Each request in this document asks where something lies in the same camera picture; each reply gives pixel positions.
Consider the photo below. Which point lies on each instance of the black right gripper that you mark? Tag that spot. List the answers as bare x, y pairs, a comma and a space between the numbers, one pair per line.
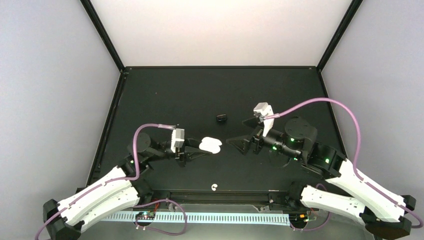
245, 139

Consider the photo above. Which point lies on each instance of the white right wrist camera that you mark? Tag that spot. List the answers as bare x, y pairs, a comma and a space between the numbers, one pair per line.
261, 111

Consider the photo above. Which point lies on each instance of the black front mounting rail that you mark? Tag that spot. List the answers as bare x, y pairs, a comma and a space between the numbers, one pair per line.
218, 198

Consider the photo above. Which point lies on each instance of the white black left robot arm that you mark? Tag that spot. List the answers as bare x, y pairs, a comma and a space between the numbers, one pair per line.
65, 223

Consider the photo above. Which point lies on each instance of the clear plastic sheet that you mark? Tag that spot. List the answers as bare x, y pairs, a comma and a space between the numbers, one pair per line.
328, 226

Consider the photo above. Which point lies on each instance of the black frame post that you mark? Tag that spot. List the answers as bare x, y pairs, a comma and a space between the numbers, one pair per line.
338, 34
102, 32

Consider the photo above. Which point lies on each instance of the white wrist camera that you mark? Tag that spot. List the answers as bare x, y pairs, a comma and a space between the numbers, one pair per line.
261, 111
177, 139

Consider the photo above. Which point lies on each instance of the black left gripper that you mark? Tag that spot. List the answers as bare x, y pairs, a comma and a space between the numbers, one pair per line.
181, 153

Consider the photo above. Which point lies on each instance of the black left rear frame post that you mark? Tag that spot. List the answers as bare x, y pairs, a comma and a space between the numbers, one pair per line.
102, 32

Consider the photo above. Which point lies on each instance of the white slotted cable duct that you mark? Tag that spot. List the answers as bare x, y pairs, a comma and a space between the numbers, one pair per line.
278, 219

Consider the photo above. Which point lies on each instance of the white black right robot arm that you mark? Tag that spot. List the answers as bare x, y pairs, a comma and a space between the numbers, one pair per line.
380, 211

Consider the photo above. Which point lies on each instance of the black earbud charging case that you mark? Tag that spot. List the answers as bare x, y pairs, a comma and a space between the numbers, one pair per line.
221, 118

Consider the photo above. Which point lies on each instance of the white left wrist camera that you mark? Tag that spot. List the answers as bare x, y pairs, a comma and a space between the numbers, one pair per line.
177, 139

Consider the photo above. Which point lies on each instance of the white earbud charging case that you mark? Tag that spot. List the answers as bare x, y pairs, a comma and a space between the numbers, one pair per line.
210, 144

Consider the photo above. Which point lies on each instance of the black right rear frame post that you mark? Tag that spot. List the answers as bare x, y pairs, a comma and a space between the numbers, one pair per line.
338, 34

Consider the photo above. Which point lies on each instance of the white earbud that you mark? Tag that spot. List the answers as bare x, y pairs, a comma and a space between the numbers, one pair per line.
214, 187

